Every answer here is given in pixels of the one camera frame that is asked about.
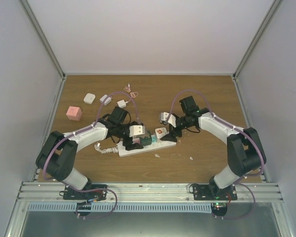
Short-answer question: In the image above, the white cube adapter red print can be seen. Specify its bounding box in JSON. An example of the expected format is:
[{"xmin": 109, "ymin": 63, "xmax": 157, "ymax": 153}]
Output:
[{"xmin": 155, "ymin": 127, "xmax": 167, "ymax": 139}]

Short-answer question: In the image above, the green dragon cube adapter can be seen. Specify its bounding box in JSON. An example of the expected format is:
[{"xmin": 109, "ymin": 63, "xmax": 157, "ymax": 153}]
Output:
[{"xmin": 139, "ymin": 131, "xmax": 152, "ymax": 146}]

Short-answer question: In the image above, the white power strip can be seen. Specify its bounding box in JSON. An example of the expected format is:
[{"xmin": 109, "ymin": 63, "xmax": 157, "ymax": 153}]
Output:
[{"xmin": 117, "ymin": 141, "xmax": 177, "ymax": 158}]

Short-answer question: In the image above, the white power strip cord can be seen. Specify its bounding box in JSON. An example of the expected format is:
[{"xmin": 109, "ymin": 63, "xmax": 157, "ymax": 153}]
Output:
[{"xmin": 93, "ymin": 142, "xmax": 119, "ymax": 155}]

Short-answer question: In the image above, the white usb charger plug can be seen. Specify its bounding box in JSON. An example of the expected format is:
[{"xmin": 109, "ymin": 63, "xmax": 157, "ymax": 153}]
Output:
[{"xmin": 117, "ymin": 100, "xmax": 128, "ymax": 108}]

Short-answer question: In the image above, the white plug adapter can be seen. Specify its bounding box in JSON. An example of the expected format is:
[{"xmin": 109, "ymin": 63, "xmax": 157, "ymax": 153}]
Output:
[{"xmin": 99, "ymin": 94, "xmax": 112, "ymax": 106}]

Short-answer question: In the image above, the pink usb cable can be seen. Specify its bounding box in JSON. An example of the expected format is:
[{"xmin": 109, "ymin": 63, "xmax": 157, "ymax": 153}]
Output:
[{"xmin": 123, "ymin": 83, "xmax": 140, "ymax": 102}]

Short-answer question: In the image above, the white rounded square adapter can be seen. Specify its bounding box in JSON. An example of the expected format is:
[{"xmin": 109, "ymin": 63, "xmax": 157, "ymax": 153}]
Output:
[{"xmin": 83, "ymin": 93, "xmax": 96, "ymax": 105}]

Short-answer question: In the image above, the pink cube socket adapter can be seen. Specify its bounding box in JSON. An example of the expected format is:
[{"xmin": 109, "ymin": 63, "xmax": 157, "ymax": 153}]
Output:
[{"xmin": 66, "ymin": 106, "xmax": 82, "ymax": 121}]

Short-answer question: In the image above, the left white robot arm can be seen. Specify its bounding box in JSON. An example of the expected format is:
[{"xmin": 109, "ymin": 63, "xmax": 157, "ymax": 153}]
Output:
[{"xmin": 36, "ymin": 107, "xmax": 146, "ymax": 199}]

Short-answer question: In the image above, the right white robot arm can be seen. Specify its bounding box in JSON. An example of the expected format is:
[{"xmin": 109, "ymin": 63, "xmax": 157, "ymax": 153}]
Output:
[{"xmin": 159, "ymin": 96, "xmax": 266, "ymax": 200}]

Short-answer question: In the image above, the white paper scrap pile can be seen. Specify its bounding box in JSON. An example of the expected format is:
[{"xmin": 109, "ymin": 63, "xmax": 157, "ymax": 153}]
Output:
[{"xmin": 153, "ymin": 137, "xmax": 194, "ymax": 160}]

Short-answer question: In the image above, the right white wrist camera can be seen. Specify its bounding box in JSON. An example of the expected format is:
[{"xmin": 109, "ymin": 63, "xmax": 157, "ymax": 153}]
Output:
[{"xmin": 159, "ymin": 112, "xmax": 176, "ymax": 127}]

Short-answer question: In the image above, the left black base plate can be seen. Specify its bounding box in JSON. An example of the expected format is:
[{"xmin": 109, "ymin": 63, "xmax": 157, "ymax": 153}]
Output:
[{"xmin": 59, "ymin": 184, "xmax": 108, "ymax": 202}]

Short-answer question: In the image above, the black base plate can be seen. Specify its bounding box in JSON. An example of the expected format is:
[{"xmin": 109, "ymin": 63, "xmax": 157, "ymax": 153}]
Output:
[
  {"xmin": 59, "ymin": 184, "xmax": 108, "ymax": 202},
  {"xmin": 188, "ymin": 183, "xmax": 238, "ymax": 201}
]

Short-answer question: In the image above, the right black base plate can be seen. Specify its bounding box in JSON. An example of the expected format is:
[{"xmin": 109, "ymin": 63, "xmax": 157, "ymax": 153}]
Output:
[{"xmin": 188, "ymin": 183, "xmax": 238, "ymax": 201}]

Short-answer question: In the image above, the grey slotted cable duct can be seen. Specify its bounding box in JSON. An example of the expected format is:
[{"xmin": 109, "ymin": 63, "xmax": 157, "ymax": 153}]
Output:
[{"xmin": 28, "ymin": 202, "xmax": 212, "ymax": 213}]

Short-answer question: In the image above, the aluminium front rail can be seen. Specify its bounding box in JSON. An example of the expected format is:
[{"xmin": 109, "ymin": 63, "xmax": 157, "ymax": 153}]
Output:
[{"xmin": 17, "ymin": 182, "xmax": 283, "ymax": 203}]

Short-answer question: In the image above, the right aluminium frame post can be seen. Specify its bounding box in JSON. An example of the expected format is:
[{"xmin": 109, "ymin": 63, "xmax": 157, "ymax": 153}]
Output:
[{"xmin": 231, "ymin": 0, "xmax": 284, "ymax": 80}]

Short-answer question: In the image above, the aluminium frame post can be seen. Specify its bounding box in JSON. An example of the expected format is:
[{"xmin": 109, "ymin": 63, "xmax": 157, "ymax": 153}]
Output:
[
  {"xmin": 231, "ymin": 0, "xmax": 284, "ymax": 80},
  {"xmin": 17, "ymin": 0, "xmax": 67, "ymax": 80}
]

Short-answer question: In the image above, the left aluminium frame post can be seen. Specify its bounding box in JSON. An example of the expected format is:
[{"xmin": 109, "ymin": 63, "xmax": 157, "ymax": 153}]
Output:
[{"xmin": 17, "ymin": 0, "xmax": 67, "ymax": 80}]

